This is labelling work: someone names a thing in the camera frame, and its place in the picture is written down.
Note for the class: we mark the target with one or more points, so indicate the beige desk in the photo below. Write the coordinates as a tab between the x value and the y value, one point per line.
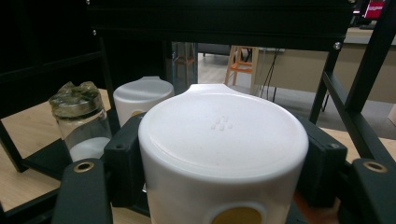
295	71

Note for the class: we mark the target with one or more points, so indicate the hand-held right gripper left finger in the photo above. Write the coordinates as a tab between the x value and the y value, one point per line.
126	161

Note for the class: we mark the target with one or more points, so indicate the dark glass panel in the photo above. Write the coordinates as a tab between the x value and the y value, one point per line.
184	68

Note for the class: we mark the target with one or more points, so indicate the white lidded jar beige granules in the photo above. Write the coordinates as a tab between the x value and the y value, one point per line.
218	140

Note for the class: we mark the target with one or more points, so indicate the black metal two-tier rack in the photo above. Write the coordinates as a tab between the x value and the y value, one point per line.
218	25

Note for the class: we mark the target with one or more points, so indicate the grey sofa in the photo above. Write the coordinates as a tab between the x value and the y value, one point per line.
214	49

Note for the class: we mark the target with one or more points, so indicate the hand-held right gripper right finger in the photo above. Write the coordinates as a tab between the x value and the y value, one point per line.
325	168

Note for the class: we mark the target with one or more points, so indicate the orange wooden stool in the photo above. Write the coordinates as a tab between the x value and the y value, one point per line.
239	67

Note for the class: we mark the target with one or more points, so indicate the monitor with red screen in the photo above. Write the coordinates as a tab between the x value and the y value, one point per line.
375	7

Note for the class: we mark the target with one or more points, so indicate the clear lidded glass salt jar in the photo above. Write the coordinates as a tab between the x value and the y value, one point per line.
81	124

